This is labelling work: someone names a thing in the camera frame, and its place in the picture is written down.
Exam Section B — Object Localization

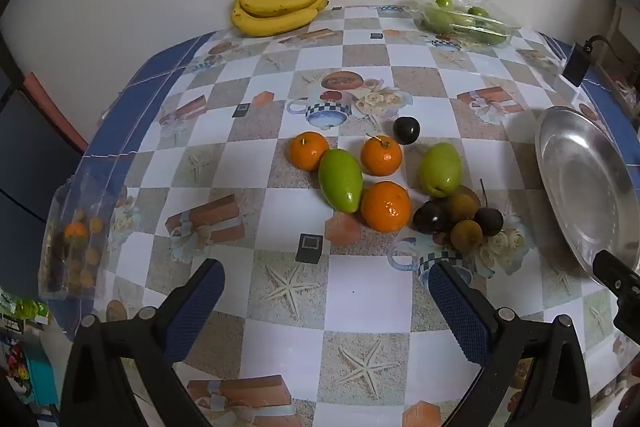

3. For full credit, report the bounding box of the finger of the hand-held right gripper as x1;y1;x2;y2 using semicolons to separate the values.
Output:
592;249;640;304

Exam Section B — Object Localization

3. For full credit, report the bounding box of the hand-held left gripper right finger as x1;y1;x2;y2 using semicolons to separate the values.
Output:
427;261;594;427

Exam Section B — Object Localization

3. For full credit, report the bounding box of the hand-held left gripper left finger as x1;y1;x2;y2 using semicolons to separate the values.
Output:
59;258;227;427

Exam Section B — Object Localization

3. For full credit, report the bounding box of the brown longan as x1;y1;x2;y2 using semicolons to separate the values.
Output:
450;219;484;252
446;192;481;225

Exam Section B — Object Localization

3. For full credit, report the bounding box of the large steel bowl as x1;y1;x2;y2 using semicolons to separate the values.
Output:
534;106;640;288

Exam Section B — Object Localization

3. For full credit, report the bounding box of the large orange tangerine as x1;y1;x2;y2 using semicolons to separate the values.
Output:
360;181;412;232

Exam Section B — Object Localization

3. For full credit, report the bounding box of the pale green mango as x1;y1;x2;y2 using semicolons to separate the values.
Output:
418;143;463;198

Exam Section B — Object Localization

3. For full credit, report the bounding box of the orange tangerine with stem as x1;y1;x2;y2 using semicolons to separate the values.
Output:
360;135;403;176

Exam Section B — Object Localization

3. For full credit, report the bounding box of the elongated green mango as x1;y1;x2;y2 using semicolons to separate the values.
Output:
318;148;364;214

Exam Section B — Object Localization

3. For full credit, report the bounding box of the clear plastic box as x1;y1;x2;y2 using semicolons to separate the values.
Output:
39;174;108;300

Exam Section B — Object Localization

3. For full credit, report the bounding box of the black charger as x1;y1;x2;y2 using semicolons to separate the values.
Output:
562;41;596;88

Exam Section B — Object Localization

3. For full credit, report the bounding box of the white plastic rack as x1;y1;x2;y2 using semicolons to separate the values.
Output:
607;2;640;108

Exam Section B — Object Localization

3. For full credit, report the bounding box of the yellow banana bunch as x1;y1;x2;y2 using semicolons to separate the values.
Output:
230;0;340;38

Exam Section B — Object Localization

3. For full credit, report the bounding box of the group of green jujubes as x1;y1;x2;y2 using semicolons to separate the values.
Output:
422;0;508;45

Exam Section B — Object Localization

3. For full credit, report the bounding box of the clear plastic fruit tray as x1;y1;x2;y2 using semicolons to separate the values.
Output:
414;0;522;52

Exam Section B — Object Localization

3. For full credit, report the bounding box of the black cable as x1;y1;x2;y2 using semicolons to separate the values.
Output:
585;35;623;72

